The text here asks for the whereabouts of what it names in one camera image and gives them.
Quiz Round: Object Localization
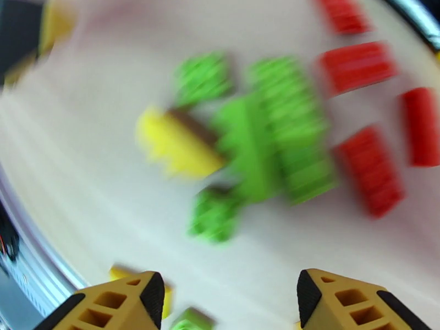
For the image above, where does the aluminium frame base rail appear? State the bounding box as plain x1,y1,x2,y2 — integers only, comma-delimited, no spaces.
0,157,92,330

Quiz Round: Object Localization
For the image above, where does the green lego brick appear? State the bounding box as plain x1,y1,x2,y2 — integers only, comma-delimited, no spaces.
187,188,243,243
247,57,339,205
170,306,217,330
173,53,236,108
211,93,279,204

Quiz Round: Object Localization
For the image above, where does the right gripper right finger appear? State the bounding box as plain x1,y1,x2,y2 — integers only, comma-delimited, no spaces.
296,268,432,330

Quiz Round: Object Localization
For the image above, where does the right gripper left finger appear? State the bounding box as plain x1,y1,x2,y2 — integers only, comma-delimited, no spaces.
32,270,166,330

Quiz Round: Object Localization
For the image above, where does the red lego brick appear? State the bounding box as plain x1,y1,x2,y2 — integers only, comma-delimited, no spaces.
315,0,372,34
317,41,399,97
399,87,440,168
334,125,406,219

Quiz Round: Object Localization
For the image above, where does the yellow lego brick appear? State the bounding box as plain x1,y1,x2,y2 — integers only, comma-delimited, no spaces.
109,265,174,320
135,106,226,180

